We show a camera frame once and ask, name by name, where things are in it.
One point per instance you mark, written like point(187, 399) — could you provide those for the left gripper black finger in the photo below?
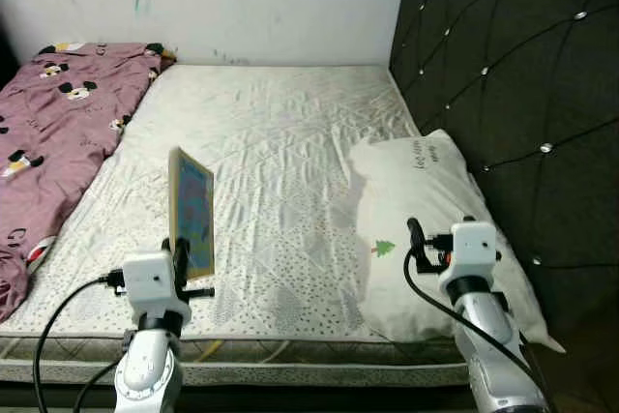
point(181, 260)

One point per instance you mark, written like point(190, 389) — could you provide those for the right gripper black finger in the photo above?
point(416, 236)

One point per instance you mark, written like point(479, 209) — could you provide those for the colourful children's book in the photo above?
point(196, 210)

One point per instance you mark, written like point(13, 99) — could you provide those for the white pillow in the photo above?
point(416, 191)

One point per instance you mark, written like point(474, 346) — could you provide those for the beige quilted mattress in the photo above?
point(280, 142)

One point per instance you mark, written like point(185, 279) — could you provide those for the pink Mickey Mouse blanket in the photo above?
point(58, 132)

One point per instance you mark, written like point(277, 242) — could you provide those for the black tufted headboard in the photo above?
point(522, 65)

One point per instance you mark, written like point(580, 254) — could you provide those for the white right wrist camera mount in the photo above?
point(472, 253)

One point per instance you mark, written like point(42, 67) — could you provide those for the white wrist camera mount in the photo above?
point(150, 282)
point(472, 253)

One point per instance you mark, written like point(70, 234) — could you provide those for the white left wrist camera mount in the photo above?
point(150, 282)

